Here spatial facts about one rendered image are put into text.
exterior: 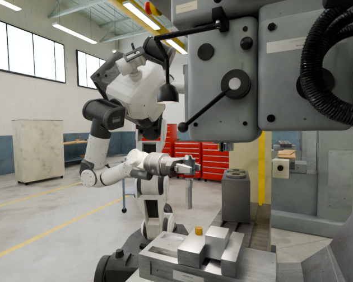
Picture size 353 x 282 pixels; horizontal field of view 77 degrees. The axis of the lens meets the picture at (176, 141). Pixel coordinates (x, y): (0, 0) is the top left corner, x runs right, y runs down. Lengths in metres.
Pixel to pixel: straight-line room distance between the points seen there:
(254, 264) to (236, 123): 0.36
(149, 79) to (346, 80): 0.74
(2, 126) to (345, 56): 8.51
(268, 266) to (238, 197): 0.42
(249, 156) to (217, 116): 1.86
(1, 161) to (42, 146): 2.21
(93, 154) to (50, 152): 5.76
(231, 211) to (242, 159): 1.44
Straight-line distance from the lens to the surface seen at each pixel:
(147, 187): 1.35
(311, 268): 0.90
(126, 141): 12.11
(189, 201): 0.80
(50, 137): 6.75
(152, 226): 1.51
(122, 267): 1.45
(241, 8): 0.64
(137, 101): 1.00
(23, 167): 6.55
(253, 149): 2.42
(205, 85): 0.62
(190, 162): 0.76
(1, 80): 8.81
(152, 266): 0.70
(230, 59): 0.62
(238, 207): 1.04
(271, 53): 0.59
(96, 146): 1.02
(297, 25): 0.60
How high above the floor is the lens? 1.35
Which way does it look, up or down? 3 degrees down
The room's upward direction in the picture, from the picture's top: 1 degrees counter-clockwise
